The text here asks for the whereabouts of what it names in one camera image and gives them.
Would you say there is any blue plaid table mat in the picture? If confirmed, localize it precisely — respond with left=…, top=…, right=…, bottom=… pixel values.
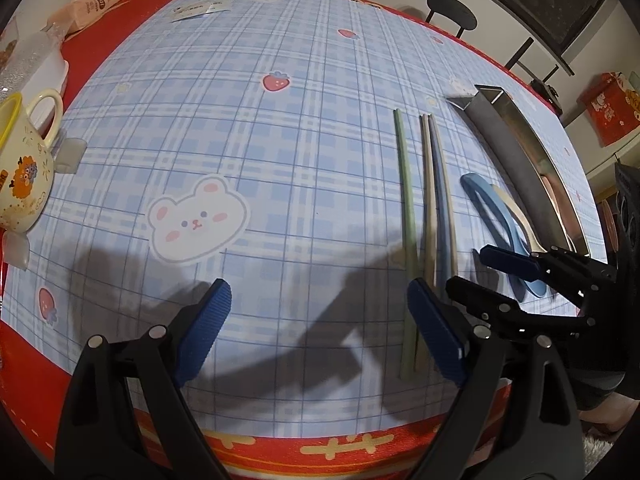
left=0, top=0, right=608, bottom=428

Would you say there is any yellow printed mug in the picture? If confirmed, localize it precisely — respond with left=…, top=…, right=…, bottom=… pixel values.
left=0, top=88, right=64, bottom=233

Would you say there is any white refrigerator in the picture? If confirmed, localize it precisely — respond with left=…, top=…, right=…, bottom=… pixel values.
left=575, top=67, right=640, bottom=181

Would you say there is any clear tablecloth clip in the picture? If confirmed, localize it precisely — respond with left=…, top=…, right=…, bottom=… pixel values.
left=54, top=137, right=87, bottom=173
left=2, top=232, right=31, bottom=271

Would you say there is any black round stool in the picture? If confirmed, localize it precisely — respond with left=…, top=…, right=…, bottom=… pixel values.
left=426, top=0, right=479, bottom=39

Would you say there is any beige chopstick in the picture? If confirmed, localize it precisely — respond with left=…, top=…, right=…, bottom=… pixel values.
left=429, top=115, right=460, bottom=283
left=414, top=114, right=440, bottom=375

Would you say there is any red printed cloth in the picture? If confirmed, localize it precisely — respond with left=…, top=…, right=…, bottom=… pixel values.
left=577, top=72, right=640, bottom=148

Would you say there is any blue spoon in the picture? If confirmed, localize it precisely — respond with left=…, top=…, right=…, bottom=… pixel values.
left=460, top=172, right=548, bottom=297

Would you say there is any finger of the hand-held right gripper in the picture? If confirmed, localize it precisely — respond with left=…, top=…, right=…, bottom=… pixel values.
left=472, top=244, right=619, bottom=307
left=445, top=275, right=597, bottom=346

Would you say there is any pink spoon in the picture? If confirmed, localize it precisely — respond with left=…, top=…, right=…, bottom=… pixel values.
left=540, top=174, right=571, bottom=233

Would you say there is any white fluffy cloth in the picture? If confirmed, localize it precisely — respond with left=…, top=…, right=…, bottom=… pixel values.
left=582, top=432, right=618, bottom=461

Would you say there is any black metal rack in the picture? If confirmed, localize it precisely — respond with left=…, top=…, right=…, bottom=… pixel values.
left=505, top=37, right=561, bottom=83

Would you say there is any clear plastic container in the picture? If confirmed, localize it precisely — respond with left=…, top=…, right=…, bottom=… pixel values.
left=0, top=25, right=70, bottom=126

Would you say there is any person's right forearm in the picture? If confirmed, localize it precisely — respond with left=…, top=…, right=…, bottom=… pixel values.
left=577, top=394, right=632, bottom=433

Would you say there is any stainless steel utensil tray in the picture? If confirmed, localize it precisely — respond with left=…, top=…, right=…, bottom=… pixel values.
left=446, top=84, right=591, bottom=256

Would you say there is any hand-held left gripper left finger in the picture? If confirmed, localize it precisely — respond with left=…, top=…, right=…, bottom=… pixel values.
left=54, top=277, right=233, bottom=480

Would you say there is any beige spoon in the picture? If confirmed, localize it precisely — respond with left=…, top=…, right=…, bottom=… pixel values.
left=491, top=186, right=548, bottom=253

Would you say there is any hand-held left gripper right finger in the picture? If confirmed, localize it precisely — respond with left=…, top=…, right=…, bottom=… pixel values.
left=406, top=277, right=586, bottom=480

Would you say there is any green chopstick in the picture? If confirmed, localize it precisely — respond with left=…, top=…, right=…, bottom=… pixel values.
left=392, top=108, right=417, bottom=382

